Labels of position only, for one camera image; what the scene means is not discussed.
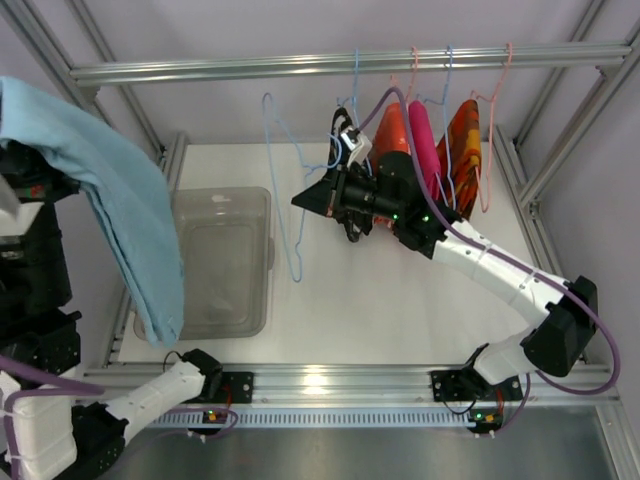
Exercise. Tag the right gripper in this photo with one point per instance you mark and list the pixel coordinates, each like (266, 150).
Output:
(338, 195)

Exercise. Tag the light blue wire hanger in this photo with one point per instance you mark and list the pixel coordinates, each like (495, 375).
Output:
(290, 169)

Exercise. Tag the black white patterned garment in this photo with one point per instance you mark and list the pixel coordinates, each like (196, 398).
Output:
(342, 120)

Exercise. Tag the light blue trousers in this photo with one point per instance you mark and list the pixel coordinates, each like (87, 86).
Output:
(128, 193)

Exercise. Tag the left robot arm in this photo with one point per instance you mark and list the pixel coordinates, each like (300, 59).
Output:
(57, 427)

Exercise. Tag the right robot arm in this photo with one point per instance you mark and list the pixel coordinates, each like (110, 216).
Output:
(558, 328)

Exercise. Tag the pink hanger rightmost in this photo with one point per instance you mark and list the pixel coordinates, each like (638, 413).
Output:
(484, 182)

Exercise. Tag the orange red patterned garment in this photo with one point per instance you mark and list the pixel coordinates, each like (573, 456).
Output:
(391, 134)

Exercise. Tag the clear plastic bin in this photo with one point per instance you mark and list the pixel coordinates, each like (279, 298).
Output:
(227, 251)

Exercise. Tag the magenta garment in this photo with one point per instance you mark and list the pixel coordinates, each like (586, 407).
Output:
(425, 148)

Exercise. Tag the orange yellow patterned garment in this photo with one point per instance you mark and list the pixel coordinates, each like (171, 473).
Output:
(466, 155)

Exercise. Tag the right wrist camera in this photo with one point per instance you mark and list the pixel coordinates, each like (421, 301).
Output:
(356, 145)

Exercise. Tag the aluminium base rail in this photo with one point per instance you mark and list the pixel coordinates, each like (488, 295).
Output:
(352, 385)

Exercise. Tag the right aluminium frame post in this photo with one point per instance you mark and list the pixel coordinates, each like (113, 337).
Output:
(568, 193)

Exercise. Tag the aluminium frame post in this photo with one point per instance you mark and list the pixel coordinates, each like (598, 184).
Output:
(35, 33)
(568, 193)

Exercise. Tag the slotted cable duct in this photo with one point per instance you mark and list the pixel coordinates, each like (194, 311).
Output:
(361, 417)

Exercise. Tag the aluminium hanging rail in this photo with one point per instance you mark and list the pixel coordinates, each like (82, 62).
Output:
(568, 54)

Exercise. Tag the left aluminium frame post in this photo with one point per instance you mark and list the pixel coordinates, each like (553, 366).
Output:
(35, 33)

